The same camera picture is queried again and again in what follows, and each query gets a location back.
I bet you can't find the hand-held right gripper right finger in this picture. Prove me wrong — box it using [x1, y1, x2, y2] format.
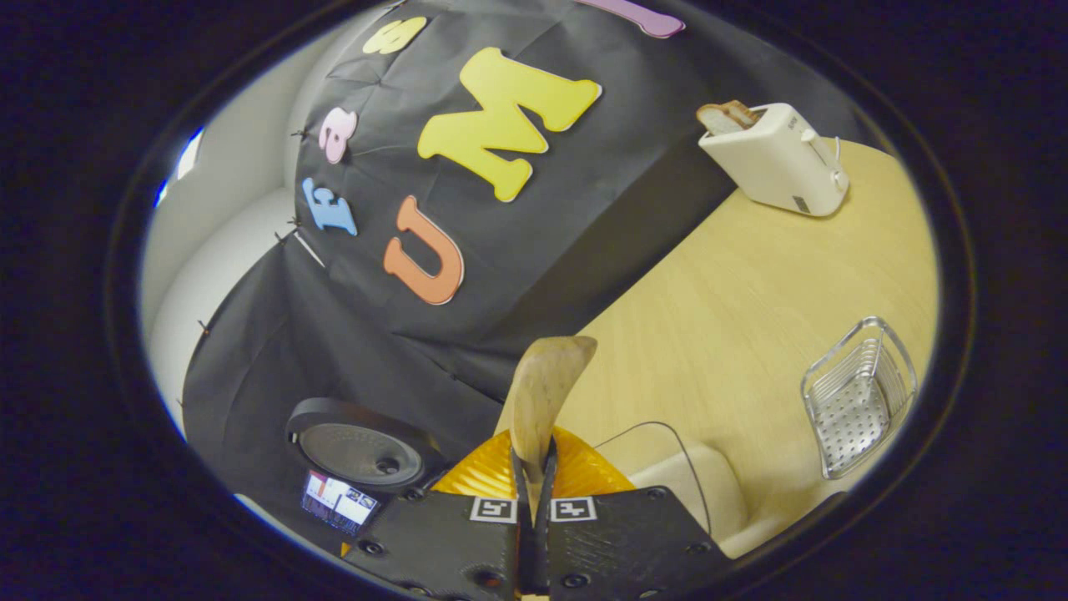
[534, 427, 735, 601]

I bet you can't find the toasted bread slice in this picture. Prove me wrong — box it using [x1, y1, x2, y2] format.
[697, 100, 760, 136]

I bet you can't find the wooden spoon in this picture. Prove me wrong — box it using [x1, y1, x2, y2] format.
[509, 336, 598, 518]

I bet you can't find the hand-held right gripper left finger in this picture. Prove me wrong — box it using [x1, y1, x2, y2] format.
[342, 430, 535, 601]

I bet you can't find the wire chopstick holder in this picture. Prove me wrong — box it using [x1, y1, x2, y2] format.
[801, 316, 919, 481]

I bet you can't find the white toaster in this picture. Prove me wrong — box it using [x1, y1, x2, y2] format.
[698, 102, 850, 218]

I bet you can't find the computer monitor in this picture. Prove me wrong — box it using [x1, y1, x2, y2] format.
[300, 470, 380, 535]

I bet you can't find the black and silver rice cooker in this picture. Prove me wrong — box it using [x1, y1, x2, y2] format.
[285, 397, 447, 493]

